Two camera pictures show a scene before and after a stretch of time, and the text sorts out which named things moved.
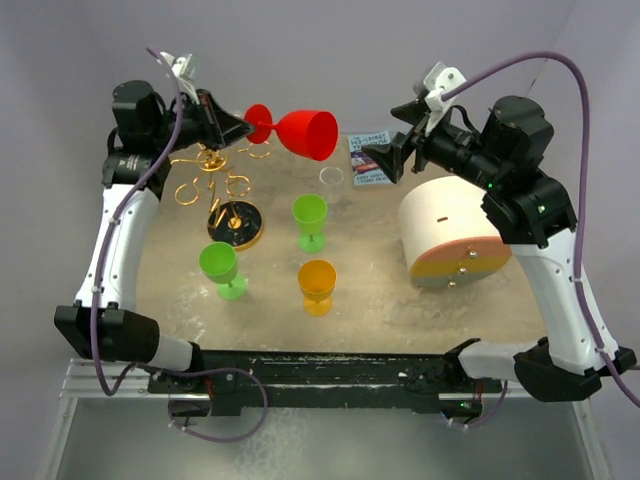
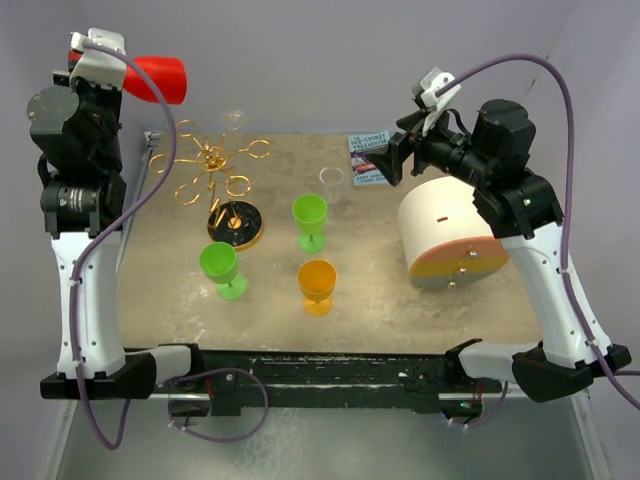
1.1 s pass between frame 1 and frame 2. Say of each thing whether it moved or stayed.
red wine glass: moved
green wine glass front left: stayed
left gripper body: moved
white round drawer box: stayed
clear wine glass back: stayed
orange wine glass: stayed
